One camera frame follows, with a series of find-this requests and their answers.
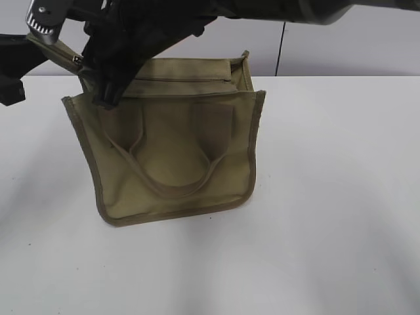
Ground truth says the silver metal zipper pull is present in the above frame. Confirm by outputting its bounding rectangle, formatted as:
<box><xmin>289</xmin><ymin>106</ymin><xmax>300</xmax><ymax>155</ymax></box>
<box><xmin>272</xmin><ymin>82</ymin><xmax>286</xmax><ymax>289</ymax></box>
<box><xmin>72</xmin><ymin>56</ymin><xmax>83</xmax><ymax>66</ymax></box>

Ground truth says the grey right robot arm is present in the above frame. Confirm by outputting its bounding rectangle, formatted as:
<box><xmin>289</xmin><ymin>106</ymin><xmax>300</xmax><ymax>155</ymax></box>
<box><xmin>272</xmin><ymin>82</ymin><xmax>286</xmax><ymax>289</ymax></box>
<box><xmin>72</xmin><ymin>0</ymin><xmax>419</xmax><ymax>108</ymax></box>

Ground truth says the khaki yellow canvas bag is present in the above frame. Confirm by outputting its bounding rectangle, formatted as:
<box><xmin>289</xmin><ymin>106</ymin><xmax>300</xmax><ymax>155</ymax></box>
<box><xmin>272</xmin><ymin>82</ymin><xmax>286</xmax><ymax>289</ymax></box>
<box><xmin>28</xmin><ymin>35</ymin><xmax>266</xmax><ymax>226</ymax></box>

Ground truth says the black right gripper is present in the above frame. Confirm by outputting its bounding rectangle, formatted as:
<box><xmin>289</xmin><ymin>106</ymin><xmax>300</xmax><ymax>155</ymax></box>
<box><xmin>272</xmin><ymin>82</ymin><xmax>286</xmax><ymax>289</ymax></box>
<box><xmin>82</xmin><ymin>1</ymin><xmax>230</xmax><ymax>108</ymax></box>

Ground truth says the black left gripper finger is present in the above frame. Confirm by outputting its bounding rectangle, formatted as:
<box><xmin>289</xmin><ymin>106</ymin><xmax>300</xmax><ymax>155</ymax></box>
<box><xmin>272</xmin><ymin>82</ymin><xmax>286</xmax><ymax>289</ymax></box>
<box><xmin>1</xmin><ymin>34</ymin><xmax>48</xmax><ymax>79</ymax></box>
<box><xmin>0</xmin><ymin>77</ymin><xmax>26</xmax><ymax>106</ymax></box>

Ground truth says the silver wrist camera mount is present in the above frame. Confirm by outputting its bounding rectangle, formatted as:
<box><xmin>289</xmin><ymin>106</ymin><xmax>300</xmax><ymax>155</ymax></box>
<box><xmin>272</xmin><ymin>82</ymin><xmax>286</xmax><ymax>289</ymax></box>
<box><xmin>26</xmin><ymin>0</ymin><xmax>73</xmax><ymax>45</ymax></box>

